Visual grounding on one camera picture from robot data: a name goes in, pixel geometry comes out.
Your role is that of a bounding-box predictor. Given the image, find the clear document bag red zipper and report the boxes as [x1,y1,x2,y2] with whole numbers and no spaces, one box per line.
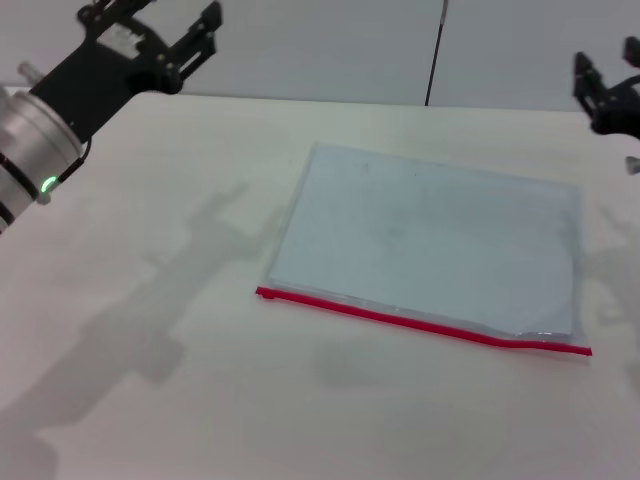
[255,141,594,358]

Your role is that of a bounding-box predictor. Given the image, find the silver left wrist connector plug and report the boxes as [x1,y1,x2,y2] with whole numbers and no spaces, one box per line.
[18,61,43,86]

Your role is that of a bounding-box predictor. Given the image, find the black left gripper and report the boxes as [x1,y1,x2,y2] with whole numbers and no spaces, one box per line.
[29,0,223,142]

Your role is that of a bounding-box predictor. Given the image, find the thin black pole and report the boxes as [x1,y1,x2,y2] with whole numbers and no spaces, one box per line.
[424,0,450,107]

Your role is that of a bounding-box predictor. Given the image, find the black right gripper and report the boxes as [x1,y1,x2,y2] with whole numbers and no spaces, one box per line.
[572,36,640,136]

